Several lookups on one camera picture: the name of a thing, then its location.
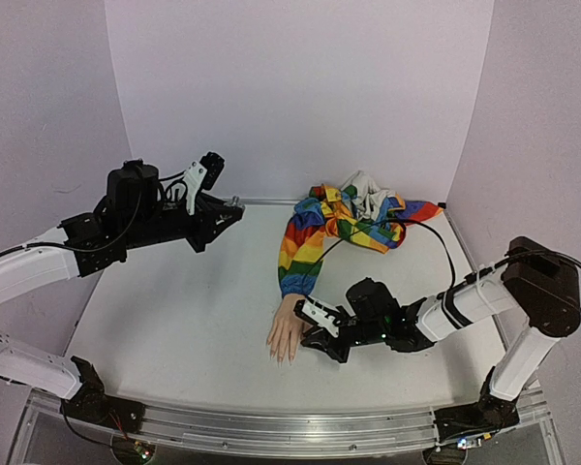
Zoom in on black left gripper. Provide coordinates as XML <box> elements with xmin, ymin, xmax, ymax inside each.
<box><xmin>124</xmin><ymin>195</ymin><xmax>244</xmax><ymax>253</ymax></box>

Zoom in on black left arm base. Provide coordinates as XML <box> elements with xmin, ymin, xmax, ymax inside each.
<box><xmin>60</xmin><ymin>356</ymin><xmax>145</xmax><ymax>434</ymax></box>

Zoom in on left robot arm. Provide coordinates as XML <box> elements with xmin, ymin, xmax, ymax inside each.
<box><xmin>0</xmin><ymin>152</ymin><xmax>244</xmax><ymax>423</ymax></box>

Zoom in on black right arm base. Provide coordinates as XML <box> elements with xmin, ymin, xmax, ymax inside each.
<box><xmin>434</xmin><ymin>368</ymin><xmax>519</xmax><ymax>444</ymax></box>

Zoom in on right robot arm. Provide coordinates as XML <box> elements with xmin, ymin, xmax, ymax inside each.
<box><xmin>293</xmin><ymin>236</ymin><xmax>581</xmax><ymax>402</ymax></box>

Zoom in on mannequin hand with clear nails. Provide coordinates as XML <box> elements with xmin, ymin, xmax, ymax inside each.
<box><xmin>266</xmin><ymin>294</ymin><xmax>310</xmax><ymax>364</ymax></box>

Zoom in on rainbow striped jacket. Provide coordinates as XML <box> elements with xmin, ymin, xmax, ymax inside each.
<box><xmin>278</xmin><ymin>170</ymin><xmax>443</xmax><ymax>296</ymax></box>

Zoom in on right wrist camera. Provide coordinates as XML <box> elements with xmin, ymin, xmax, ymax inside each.
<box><xmin>293</xmin><ymin>296</ymin><xmax>351</xmax><ymax>338</ymax></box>

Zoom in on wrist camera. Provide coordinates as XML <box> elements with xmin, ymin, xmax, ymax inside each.
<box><xmin>293</xmin><ymin>296</ymin><xmax>351</xmax><ymax>338</ymax></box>
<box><xmin>183</xmin><ymin>152</ymin><xmax>225</xmax><ymax>215</ymax></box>

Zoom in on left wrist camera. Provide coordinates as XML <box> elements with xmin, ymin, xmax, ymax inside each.
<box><xmin>183</xmin><ymin>152</ymin><xmax>225</xmax><ymax>215</ymax></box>

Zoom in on aluminium front rail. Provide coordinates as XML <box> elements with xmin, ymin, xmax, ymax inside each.
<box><xmin>31</xmin><ymin>388</ymin><xmax>549</xmax><ymax>458</ymax></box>

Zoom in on black right camera cable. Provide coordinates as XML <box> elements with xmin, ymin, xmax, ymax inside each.
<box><xmin>302</xmin><ymin>217</ymin><xmax>581</xmax><ymax>314</ymax></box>

